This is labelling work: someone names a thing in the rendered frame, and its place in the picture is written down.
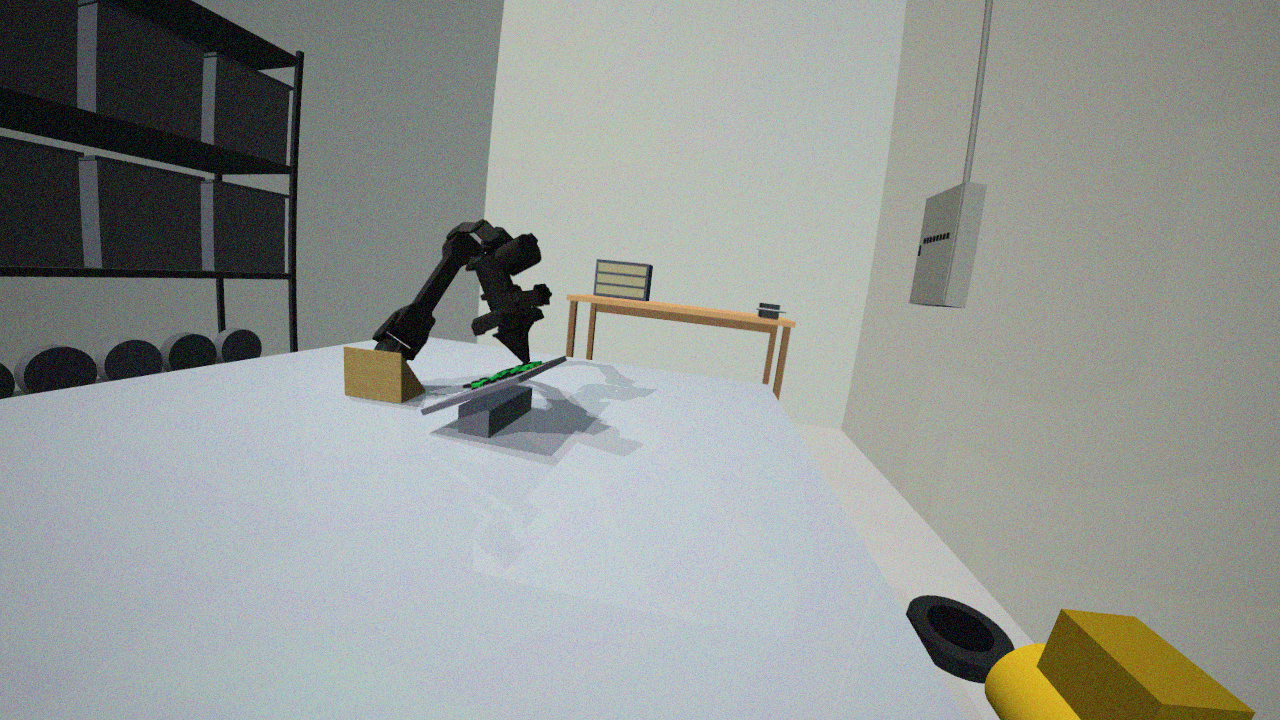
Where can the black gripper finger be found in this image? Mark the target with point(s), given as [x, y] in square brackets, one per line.
[512, 338]
[525, 335]

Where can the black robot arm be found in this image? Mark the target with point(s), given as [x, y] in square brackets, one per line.
[504, 256]

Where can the grey switch panel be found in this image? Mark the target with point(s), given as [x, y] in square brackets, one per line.
[497, 401]

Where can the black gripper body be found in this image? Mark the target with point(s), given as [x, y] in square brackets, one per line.
[500, 315]

